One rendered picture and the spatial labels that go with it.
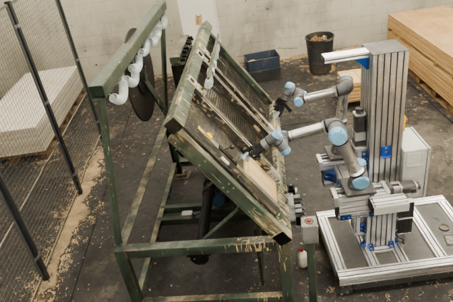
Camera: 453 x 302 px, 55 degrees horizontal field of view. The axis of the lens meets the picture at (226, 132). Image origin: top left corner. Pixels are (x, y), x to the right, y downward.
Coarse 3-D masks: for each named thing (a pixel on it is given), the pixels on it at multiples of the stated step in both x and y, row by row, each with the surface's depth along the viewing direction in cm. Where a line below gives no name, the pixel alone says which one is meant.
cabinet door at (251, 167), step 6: (246, 162) 347; (252, 162) 357; (246, 168) 341; (252, 168) 351; (258, 168) 361; (252, 174) 344; (258, 174) 354; (264, 174) 364; (258, 180) 347; (264, 180) 357; (270, 180) 366; (264, 186) 349; (270, 186) 359; (270, 192) 352; (276, 198) 354
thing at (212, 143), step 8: (200, 136) 311; (208, 144) 314; (216, 144) 318; (216, 152) 318; (232, 168) 324; (240, 168) 326; (248, 176) 330; (248, 184) 331; (256, 184) 333; (264, 192) 336; (272, 200) 339
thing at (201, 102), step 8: (208, 80) 334; (200, 88) 336; (200, 96) 337; (200, 104) 340; (208, 104) 340; (208, 112) 343; (216, 112) 345; (216, 120) 347; (224, 120) 348; (224, 128) 350; (232, 128) 351; (232, 136) 354; (240, 136) 355; (240, 144) 357; (248, 144) 358; (264, 160) 368; (264, 168) 368; (272, 168) 371; (272, 176) 371
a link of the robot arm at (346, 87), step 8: (344, 80) 347; (328, 88) 349; (336, 88) 344; (344, 88) 342; (352, 88) 345; (296, 96) 357; (304, 96) 353; (312, 96) 351; (320, 96) 349; (328, 96) 348; (296, 104) 355
